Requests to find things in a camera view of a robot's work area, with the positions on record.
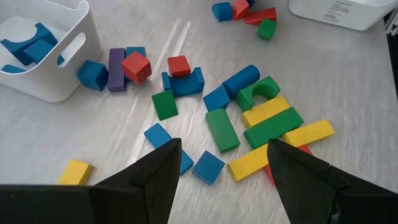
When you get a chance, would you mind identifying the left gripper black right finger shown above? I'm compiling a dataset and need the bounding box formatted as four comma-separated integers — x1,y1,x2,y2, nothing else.
266,138,398,224

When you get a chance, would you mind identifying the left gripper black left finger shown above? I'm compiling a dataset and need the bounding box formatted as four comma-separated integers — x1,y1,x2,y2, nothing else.
0,138,183,224

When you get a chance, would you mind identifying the blue bar block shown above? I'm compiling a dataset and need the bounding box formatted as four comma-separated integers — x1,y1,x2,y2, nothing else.
143,122,195,176
1,63,27,75

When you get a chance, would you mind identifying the yellow bar block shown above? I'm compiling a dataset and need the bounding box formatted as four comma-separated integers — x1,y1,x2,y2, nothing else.
57,159,95,187
282,119,336,148
241,95,291,129
227,142,270,183

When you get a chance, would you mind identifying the blue arch block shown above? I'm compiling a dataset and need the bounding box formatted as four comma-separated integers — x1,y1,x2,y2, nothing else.
0,22,59,67
160,66,206,98

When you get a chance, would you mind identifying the blue cube block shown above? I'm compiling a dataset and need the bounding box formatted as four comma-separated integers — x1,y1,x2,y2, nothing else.
203,85,231,113
192,150,226,187
76,59,109,92
126,46,147,59
23,39,54,65

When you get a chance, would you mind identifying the green bar block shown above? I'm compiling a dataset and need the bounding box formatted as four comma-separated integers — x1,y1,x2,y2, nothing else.
243,106,305,150
205,108,241,154

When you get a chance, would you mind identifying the green cube block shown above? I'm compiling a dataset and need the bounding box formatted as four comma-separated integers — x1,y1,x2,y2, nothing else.
151,89,180,121
256,18,279,41

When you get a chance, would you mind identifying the white plastic table sheet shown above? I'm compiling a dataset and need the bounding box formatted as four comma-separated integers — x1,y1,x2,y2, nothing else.
0,0,398,224

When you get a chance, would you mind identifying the green arch block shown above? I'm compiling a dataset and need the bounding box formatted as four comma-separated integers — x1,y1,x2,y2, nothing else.
235,75,282,113

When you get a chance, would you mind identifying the purple bar block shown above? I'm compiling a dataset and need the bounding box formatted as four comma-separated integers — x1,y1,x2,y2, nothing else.
107,47,127,93

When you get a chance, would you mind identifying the red cube block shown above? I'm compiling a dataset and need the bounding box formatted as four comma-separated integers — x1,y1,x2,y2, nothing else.
167,55,192,78
231,0,251,21
121,50,153,86

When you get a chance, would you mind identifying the white plastic bin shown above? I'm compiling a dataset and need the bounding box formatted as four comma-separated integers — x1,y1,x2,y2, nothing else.
0,0,104,104
287,0,398,32

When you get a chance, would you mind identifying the short blue cylinder block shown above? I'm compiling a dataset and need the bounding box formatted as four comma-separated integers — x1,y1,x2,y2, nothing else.
211,1,233,22

